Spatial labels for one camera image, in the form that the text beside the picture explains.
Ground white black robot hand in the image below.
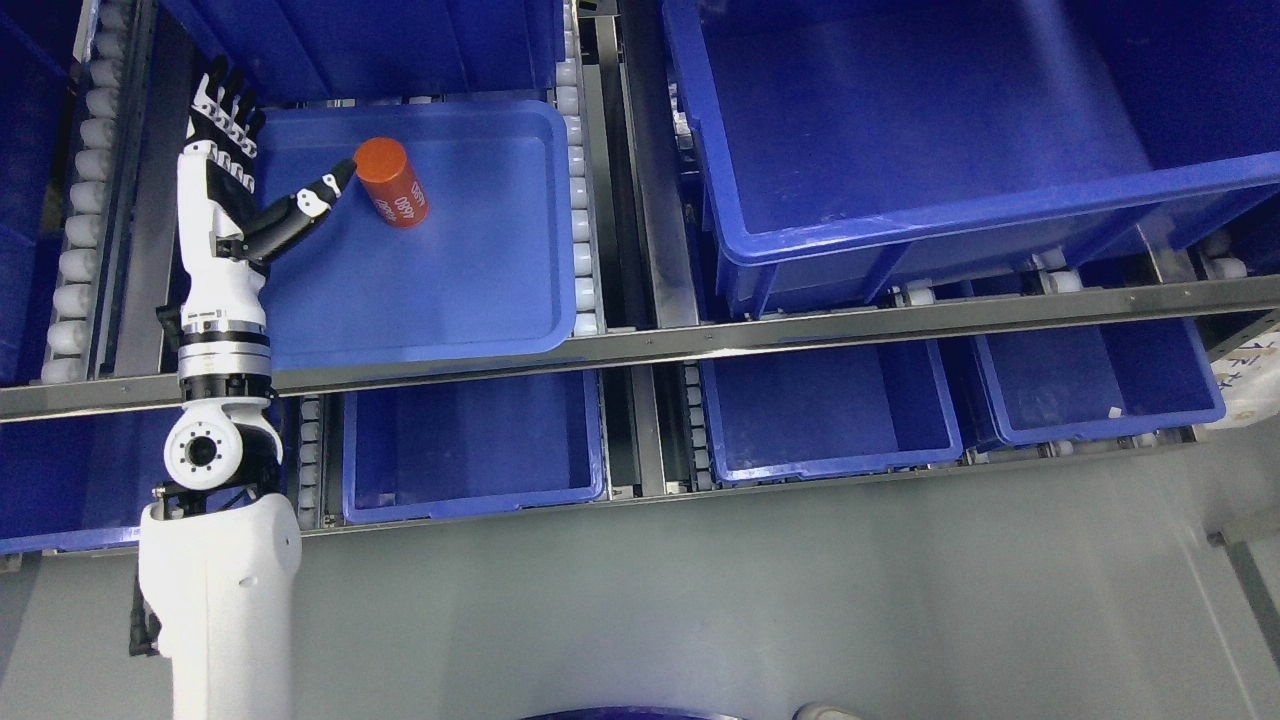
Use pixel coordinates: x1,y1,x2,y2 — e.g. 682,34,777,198
177,56,358,323

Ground orange cylindrical capacitor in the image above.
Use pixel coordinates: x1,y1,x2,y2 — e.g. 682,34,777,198
355,137,430,229

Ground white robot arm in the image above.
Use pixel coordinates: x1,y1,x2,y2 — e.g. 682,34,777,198
128,304,301,719

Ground white roller track left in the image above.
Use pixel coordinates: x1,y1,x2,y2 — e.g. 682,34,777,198
38,1,134,386

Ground white roller track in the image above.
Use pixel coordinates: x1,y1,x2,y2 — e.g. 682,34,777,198
552,1,605,338
38,1,134,386

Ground blue bin upper middle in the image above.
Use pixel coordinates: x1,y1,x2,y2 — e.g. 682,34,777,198
165,1,566,105

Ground blue bin far left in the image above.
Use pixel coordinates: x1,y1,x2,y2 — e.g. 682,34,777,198
1,1,82,387

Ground blue bin lower middle left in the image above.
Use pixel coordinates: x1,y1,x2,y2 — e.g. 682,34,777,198
340,372,605,525

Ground white roller track middle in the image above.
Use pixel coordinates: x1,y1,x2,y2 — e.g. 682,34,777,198
552,1,605,338

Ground large blue bin upper right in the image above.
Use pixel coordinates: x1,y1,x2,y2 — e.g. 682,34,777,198
660,1,1279,318

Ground blue bin lower right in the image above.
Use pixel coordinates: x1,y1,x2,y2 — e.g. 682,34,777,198
943,318,1226,451

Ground white sign blue characters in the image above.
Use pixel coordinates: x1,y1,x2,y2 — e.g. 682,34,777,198
1207,327,1279,430

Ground metal shelf front rail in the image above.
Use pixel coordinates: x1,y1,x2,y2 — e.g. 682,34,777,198
0,274,1280,423

